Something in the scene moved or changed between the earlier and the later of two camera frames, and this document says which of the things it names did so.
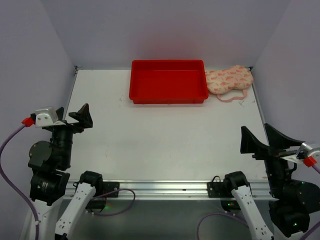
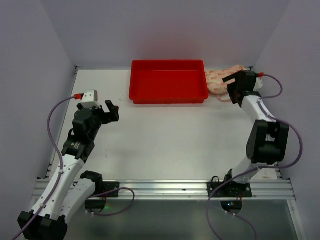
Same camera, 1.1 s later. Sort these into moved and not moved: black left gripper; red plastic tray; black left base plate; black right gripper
Moved: black left gripper; black right gripper
Not moved: black left base plate; red plastic tray
